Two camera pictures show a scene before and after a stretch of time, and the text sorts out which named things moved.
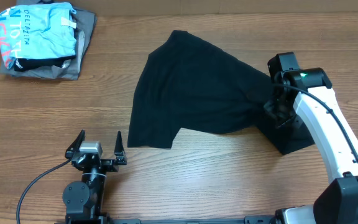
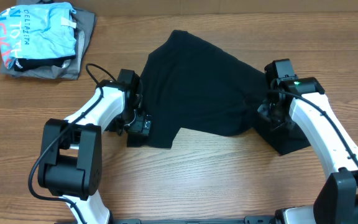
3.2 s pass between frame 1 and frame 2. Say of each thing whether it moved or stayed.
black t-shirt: stayed
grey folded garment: stayed
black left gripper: moved
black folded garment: stayed
